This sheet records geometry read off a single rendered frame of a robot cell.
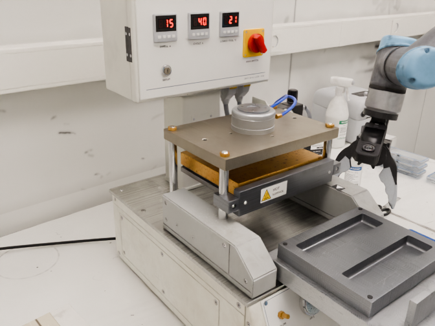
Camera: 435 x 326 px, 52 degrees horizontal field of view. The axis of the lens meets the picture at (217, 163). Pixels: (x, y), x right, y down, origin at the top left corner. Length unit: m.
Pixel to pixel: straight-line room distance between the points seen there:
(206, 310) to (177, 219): 0.16
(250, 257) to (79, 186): 0.74
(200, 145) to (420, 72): 0.41
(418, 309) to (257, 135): 0.37
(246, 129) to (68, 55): 0.53
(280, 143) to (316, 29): 1.04
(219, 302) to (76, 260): 0.46
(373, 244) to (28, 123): 0.85
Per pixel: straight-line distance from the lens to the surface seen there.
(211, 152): 0.70
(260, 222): 0.87
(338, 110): 1.62
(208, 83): 0.89
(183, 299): 0.86
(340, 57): 2.00
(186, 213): 0.75
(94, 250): 1.13
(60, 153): 1.25
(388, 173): 1.01
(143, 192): 0.98
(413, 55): 0.87
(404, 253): 0.75
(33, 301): 1.02
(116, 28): 0.85
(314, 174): 0.82
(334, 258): 0.68
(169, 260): 0.85
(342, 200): 0.87
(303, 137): 0.79
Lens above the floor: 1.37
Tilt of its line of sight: 23 degrees down
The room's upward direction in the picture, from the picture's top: 1 degrees clockwise
